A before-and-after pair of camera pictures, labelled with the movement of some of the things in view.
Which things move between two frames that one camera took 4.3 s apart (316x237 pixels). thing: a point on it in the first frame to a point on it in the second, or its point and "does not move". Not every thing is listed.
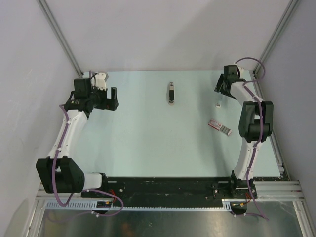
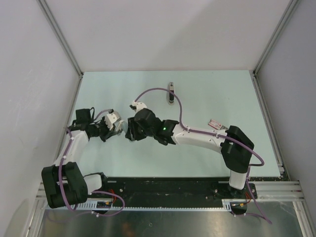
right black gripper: x=219 y=85 to x=132 y=134
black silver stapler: x=171 y=93 does not move
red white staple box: x=219 y=127 does not move
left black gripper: x=109 y=104 to x=108 y=133
